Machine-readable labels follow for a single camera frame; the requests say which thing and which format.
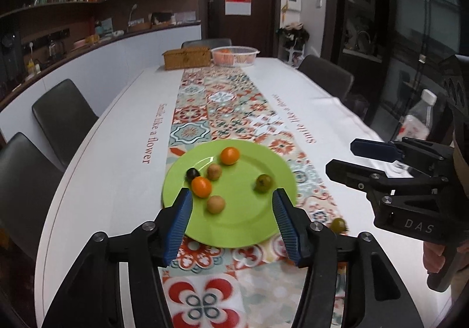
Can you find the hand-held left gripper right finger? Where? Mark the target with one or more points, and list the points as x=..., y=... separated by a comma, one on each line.
x=287, y=229

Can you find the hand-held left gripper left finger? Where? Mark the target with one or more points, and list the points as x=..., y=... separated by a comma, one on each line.
x=179, y=225

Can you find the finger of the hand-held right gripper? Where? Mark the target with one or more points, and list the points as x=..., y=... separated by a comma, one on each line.
x=373, y=148
x=348, y=171

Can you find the brown longan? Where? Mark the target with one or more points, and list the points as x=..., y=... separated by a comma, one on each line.
x=214, y=171
x=215, y=204

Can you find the small orange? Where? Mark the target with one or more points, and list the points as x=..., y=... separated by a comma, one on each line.
x=229, y=155
x=201, y=187

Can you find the green plate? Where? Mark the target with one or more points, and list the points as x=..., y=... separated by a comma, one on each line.
x=242, y=218

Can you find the green plum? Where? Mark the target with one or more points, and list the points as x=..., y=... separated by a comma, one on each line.
x=339, y=225
x=263, y=183

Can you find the dark plum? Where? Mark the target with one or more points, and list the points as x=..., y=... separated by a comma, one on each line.
x=192, y=174

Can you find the person's right hand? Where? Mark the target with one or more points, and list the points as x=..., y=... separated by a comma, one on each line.
x=433, y=256

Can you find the clear plastic water bottle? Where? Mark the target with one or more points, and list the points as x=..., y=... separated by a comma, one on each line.
x=417, y=122

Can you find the grey dining chair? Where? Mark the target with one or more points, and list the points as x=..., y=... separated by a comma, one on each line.
x=326, y=73
x=64, y=115
x=205, y=43
x=25, y=185

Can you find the patterned table runner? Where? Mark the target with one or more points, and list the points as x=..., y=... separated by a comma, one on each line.
x=227, y=108

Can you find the glass sliding door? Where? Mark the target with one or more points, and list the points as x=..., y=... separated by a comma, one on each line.
x=403, y=20

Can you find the pile of dark bags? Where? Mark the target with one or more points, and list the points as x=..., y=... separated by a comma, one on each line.
x=293, y=34

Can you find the white plastic basket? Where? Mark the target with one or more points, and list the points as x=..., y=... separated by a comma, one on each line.
x=236, y=56

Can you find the white intercom panel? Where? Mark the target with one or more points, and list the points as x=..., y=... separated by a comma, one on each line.
x=293, y=2

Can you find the wicker box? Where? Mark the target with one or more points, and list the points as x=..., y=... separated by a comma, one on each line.
x=187, y=58

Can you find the white kitchen counter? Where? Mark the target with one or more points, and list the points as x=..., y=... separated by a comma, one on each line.
x=128, y=56

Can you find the dark wooden door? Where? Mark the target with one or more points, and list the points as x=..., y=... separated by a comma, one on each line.
x=262, y=1

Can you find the woven counter basket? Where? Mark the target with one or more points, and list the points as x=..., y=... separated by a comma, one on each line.
x=139, y=26

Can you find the dark counter bag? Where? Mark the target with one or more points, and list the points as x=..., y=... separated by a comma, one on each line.
x=161, y=19

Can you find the white paper box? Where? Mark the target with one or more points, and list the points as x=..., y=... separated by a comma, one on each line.
x=185, y=17

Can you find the light blue box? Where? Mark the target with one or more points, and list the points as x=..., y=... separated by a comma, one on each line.
x=106, y=25

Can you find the glass kettle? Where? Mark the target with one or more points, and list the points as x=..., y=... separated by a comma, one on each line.
x=55, y=50

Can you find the yellow bottle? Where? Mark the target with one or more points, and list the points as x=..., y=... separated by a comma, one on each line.
x=33, y=66

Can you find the white desk lamp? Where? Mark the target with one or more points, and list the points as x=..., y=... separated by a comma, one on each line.
x=132, y=12

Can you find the black wall power strip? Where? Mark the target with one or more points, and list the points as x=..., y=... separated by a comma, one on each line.
x=45, y=38

